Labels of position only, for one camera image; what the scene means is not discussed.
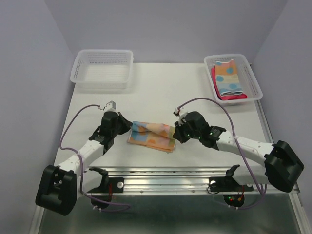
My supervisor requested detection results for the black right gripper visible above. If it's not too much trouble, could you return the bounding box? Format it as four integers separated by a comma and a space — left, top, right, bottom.
172, 118, 201, 144

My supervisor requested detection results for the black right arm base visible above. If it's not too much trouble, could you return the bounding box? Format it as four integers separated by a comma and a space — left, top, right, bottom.
206, 165, 254, 210

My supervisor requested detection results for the white plastic basket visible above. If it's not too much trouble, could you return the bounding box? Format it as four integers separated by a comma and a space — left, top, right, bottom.
204, 54, 263, 105
70, 49, 134, 90

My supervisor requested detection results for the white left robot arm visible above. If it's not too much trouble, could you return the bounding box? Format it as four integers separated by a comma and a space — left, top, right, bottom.
35, 111, 133, 215

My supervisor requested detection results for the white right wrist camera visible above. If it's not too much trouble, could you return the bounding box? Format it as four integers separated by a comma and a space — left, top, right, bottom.
173, 107, 188, 126

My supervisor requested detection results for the orange dotted patterned towel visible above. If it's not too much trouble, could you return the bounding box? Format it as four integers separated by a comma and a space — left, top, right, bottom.
127, 121, 176, 153

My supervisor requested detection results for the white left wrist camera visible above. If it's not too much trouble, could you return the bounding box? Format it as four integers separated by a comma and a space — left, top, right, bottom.
99, 100, 117, 112

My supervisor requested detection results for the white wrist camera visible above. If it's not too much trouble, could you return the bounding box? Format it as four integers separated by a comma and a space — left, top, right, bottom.
99, 100, 117, 112
173, 107, 188, 126

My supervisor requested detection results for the aluminium mounting rail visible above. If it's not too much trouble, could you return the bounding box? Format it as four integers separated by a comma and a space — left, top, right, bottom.
40, 166, 299, 196

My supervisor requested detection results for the white right plastic basket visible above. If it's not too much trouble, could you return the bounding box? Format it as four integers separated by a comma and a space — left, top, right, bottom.
204, 54, 263, 105

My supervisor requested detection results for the pink towel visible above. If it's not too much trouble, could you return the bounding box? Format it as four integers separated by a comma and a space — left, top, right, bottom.
211, 67, 248, 101

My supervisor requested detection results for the white left plastic basket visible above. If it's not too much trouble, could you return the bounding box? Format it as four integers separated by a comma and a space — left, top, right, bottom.
70, 49, 134, 90

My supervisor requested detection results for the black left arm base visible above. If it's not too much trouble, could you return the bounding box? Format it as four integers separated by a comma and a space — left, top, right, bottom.
83, 167, 127, 212

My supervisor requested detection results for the light blue patterned towel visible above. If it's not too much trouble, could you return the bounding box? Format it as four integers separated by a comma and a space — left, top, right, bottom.
214, 59, 243, 97

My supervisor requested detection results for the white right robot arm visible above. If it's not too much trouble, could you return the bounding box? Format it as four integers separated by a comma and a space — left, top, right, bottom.
173, 110, 304, 193

